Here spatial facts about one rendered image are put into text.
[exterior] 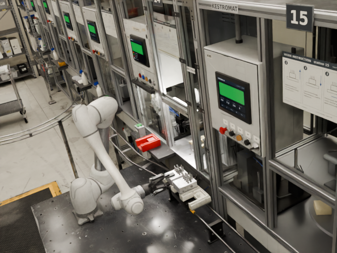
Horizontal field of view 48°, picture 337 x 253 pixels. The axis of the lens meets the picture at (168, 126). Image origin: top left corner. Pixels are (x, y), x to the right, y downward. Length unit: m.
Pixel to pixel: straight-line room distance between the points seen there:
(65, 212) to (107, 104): 0.92
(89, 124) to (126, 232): 0.75
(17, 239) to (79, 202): 1.43
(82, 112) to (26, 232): 1.99
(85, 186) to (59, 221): 0.35
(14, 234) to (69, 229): 1.39
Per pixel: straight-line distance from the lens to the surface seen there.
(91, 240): 2.55
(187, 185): 2.39
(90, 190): 2.62
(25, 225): 4.08
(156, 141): 2.86
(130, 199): 2.22
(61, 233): 2.70
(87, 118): 2.25
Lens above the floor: 2.32
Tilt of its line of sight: 27 degrees down
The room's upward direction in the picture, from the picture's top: 9 degrees counter-clockwise
